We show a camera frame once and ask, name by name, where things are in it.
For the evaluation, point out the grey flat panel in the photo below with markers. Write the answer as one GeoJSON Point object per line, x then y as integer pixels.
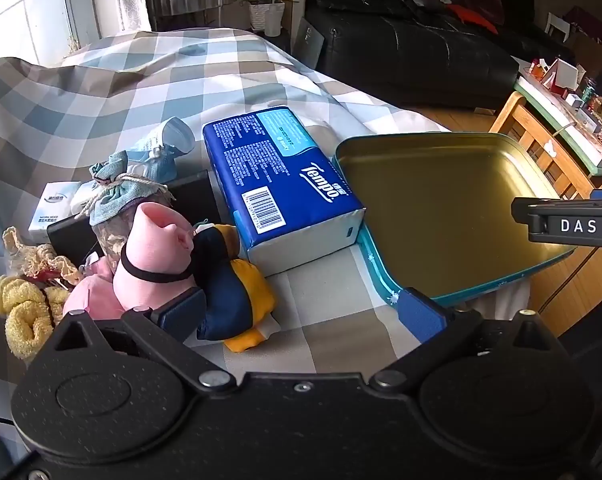
{"type": "Point", "coordinates": [308, 40]}

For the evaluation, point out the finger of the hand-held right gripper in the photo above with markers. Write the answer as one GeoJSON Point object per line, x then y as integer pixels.
{"type": "Point", "coordinates": [566, 222]}

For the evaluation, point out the beige lace sachet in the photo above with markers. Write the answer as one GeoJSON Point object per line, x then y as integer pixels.
{"type": "Point", "coordinates": [41, 260]}

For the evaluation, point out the dried herb sachet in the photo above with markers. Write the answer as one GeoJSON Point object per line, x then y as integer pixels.
{"type": "Point", "coordinates": [116, 192]}

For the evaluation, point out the blue tissue pack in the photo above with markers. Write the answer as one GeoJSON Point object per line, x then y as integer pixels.
{"type": "Point", "coordinates": [281, 175]}

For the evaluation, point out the teal tin tray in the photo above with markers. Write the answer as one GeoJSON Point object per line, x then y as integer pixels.
{"type": "Point", "coordinates": [441, 200]}

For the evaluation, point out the orange-red cushion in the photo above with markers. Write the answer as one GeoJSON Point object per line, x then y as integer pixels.
{"type": "Point", "coordinates": [473, 16]}

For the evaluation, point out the black box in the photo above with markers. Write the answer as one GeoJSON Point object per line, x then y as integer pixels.
{"type": "Point", "coordinates": [196, 195]}

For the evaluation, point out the yellow fuzzy cloth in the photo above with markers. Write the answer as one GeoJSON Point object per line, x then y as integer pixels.
{"type": "Point", "coordinates": [21, 320]}

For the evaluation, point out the navy yellow plush toy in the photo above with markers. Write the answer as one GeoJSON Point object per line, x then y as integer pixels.
{"type": "Point", "coordinates": [226, 290]}

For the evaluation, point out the black plant stand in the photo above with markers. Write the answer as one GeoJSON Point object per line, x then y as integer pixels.
{"type": "Point", "coordinates": [280, 39]}

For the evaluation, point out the pink pig plush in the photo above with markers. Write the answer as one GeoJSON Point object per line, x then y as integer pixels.
{"type": "Point", "coordinates": [151, 245]}

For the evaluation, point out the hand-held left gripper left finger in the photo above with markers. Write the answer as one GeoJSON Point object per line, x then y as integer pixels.
{"type": "Point", "coordinates": [178, 312]}

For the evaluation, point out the green can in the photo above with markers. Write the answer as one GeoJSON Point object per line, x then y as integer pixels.
{"type": "Point", "coordinates": [587, 92]}

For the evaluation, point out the house-shaped white red box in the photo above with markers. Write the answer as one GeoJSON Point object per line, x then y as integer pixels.
{"type": "Point", "coordinates": [566, 72]}

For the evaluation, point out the black leather sofa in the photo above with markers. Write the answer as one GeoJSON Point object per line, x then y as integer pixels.
{"type": "Point", "coordinates": [406, 55]}

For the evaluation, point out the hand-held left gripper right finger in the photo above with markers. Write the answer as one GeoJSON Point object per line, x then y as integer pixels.
{"type": "Point", "coordinates": [421, 312]}

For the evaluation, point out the potted plant white pot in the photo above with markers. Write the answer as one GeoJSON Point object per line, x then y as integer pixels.
{"type": "Point", "coordinates": [267, 16]}

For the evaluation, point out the checked blue grey blanket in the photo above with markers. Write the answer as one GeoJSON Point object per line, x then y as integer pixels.
{"type": "Point", "coordinates": [106, 90]}

